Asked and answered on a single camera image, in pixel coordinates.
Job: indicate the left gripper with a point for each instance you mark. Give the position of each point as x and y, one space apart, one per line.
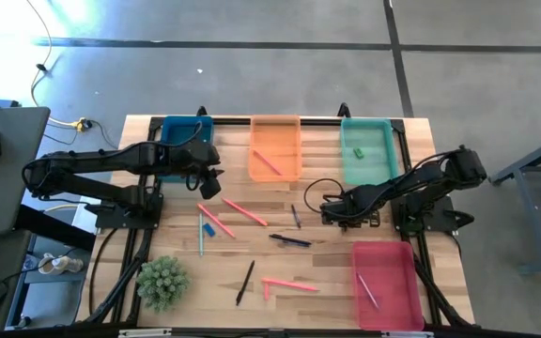
195 159

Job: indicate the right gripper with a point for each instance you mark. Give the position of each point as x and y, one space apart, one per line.
352 206

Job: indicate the pink pencil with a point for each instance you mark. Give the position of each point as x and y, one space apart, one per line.
291 284
267 163
216 220
244 212

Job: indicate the blue eraser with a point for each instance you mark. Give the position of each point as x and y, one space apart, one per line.
209 230

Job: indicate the navy crayon with white print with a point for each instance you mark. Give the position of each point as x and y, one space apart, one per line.
301 242

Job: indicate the dark blue crayon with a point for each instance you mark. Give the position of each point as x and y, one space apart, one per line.
296 216

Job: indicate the pale teal pen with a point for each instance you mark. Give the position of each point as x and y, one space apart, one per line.
200 235

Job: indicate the clear pen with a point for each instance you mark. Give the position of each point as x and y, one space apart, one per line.
367 290

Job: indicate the green eraser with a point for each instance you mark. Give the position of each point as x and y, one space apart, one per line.
358 152

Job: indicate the black click pen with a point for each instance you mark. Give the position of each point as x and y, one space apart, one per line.
275 236

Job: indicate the matte black pen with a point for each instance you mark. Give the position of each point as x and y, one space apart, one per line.
245 282

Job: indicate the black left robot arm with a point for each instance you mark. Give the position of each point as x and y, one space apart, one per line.
111 159

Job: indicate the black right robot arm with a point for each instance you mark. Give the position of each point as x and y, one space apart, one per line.
411 183

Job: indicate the teal plastic bin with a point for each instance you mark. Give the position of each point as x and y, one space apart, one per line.
374 173

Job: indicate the red plastic bin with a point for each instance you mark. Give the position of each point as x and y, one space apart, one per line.
392 263

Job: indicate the dark blue plastic bin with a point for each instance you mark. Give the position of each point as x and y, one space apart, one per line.
176 129

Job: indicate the orange plastic bin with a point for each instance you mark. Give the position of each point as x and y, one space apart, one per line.
289 141

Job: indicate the pink eraser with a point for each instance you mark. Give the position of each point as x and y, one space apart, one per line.
267 293

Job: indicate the green artificial plant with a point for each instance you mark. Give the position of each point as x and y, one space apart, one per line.
162 284

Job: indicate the white box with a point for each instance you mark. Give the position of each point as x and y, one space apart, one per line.
82 218

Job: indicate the yellow power plug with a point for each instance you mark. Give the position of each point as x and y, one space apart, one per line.
81 125

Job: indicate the grey side table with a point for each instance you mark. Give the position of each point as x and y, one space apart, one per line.
526 211

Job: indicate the black desk crossbar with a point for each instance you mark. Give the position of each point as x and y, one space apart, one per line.
54 228

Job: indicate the grey desk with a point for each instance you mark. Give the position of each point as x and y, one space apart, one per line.
12 178

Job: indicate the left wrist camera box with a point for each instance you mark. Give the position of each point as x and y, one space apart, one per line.
210 188

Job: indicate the black aluminium table frame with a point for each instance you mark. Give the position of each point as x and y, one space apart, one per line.
233 121

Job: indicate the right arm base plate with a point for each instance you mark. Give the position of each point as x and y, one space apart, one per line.
444 220

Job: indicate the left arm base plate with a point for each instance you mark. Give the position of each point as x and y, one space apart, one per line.
111 218

